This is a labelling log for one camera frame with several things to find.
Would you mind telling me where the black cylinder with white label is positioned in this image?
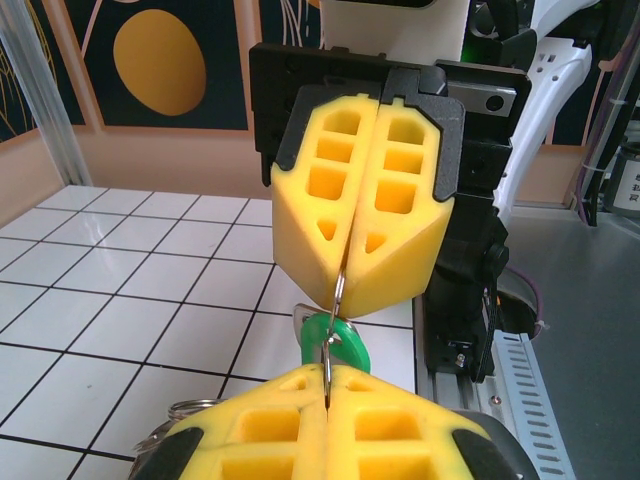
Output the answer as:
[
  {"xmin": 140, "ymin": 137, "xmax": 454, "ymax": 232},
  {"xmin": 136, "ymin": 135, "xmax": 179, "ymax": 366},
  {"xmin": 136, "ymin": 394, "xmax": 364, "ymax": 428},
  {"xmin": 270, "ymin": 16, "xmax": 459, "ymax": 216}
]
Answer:
[{"xmin": 599, "ymin": 144, "xmax": 640, "ymax": 221}]

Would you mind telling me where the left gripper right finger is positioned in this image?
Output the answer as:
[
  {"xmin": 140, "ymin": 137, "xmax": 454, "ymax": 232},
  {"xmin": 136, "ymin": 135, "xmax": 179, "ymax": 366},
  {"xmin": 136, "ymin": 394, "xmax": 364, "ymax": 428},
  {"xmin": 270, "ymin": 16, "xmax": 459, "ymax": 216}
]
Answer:
[{"xmin": 325, "ymin": 364, "xmax": 540, "ymax": 480}]

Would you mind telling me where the grey metal sheet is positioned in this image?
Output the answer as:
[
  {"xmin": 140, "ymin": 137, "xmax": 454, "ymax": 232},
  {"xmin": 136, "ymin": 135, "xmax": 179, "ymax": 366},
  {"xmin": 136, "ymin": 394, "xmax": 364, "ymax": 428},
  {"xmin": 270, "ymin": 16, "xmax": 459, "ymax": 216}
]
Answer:
[{"xmin": 499, "ymin": 209, "xmax": 640, "ymax": 480}]

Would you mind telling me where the green key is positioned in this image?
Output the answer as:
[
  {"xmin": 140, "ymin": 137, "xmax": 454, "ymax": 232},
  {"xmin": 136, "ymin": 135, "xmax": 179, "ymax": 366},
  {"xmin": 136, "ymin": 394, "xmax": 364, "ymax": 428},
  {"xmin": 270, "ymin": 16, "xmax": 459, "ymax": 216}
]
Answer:
[{"xmin": 292, "ymin": 302, "xmax": 372, "ymax": 375}]

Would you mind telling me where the large silver keyring with rings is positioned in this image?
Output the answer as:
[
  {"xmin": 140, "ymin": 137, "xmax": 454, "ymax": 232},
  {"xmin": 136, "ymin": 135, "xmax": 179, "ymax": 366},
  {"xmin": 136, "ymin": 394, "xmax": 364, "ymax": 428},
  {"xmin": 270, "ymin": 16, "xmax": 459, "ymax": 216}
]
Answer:
[{"xmin": 130, "ymin": 264, "xmax": 347, "ymax": 456}]

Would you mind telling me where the perforated metal cable tray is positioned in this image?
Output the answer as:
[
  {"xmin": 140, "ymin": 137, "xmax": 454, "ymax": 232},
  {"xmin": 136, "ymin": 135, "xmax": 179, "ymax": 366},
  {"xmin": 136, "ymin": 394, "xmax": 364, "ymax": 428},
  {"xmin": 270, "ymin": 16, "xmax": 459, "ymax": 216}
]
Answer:
[{"xmin": 492, "ymin": 332, "xmax": 579, "ymax": 480}]

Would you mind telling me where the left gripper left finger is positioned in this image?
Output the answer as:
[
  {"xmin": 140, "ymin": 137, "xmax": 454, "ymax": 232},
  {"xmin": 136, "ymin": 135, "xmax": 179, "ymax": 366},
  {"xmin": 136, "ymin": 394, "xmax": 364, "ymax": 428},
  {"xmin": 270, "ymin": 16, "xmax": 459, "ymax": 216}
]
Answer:
[{"xmin": 130, "ymin": 364, "xmax": 329, "ymax": 480}]

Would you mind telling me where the aluminium frame post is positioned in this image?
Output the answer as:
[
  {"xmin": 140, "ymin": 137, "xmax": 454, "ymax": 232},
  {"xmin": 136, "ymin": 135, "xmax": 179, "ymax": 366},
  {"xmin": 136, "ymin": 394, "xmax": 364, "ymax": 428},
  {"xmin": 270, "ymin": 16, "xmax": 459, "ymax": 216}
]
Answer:
[{"xmin": 0, "ymin": 0, "xmax": 94, "ymax": 187}]

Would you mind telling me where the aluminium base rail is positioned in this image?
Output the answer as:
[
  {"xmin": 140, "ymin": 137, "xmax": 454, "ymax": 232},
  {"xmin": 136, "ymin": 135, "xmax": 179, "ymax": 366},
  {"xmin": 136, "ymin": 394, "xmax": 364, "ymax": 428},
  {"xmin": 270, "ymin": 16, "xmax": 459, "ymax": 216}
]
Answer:
[{"xmin": 412, "ymin": 294, "xmax": 504, "ymax": 416}]

